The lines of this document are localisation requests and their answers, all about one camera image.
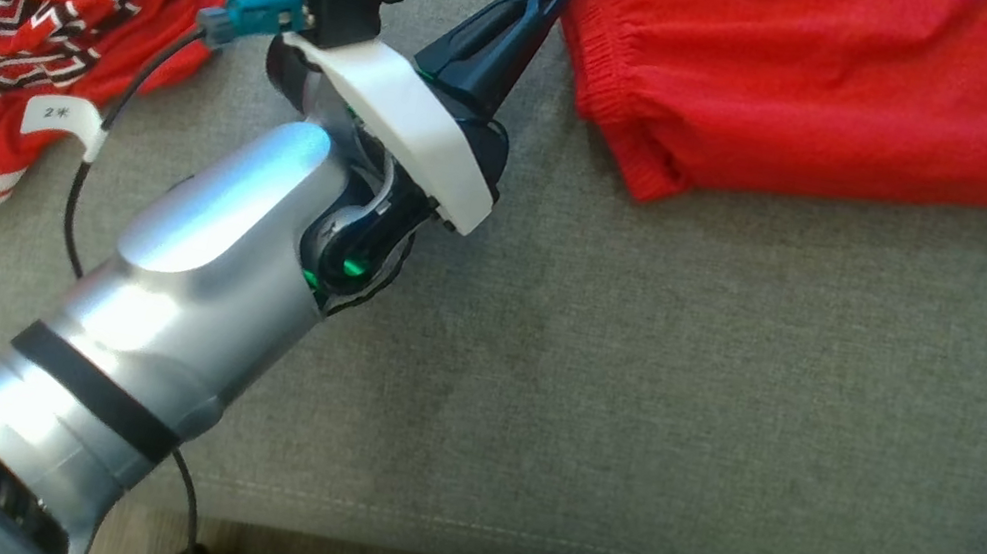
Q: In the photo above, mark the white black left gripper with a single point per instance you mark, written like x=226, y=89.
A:
x=417, y=132

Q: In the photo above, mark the red basketball shorts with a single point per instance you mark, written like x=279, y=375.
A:
x=842, y=85

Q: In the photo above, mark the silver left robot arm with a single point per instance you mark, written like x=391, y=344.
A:
x=188, y=284

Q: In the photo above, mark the grey fabric sofa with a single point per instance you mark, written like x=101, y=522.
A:
x=685, y=402

